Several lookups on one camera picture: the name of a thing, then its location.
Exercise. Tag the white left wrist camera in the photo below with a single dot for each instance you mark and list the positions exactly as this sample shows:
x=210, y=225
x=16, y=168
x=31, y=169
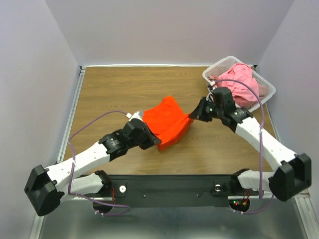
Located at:
x=137, y=115

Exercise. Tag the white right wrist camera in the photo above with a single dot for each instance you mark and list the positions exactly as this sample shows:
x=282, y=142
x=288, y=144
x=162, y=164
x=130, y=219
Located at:
x=210, y=88

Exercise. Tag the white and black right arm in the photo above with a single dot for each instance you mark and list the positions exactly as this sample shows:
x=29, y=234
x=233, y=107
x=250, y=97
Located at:
x=291, y=172

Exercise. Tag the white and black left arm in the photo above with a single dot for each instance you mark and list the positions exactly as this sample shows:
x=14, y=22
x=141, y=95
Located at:
x=47, y=188

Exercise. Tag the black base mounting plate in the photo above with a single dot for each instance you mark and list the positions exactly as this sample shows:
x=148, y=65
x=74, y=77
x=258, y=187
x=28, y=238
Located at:
x=159, y=191

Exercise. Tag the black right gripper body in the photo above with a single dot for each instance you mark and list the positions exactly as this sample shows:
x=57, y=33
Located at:
x=203, y=109

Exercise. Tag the orange t shirt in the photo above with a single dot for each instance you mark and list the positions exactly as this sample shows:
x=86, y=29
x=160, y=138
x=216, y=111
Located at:
x=168, y=122

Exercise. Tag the white perforated plastic basket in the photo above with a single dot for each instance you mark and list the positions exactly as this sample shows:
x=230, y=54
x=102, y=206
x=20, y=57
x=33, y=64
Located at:
x=225, y=64

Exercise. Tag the dusty pink t shirt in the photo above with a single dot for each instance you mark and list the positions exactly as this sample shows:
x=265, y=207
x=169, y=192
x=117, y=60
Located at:
x=263, y=91

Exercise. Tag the aluminium frame rail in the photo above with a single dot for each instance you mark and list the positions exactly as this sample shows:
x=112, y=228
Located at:
x=51, y=95

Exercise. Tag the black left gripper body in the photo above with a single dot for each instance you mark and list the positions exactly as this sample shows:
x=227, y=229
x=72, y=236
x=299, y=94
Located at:
x=141, y=142

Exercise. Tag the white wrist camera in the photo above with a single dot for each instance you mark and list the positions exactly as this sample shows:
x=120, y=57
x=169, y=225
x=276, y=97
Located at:
x=137, y=115
x=210, y=88

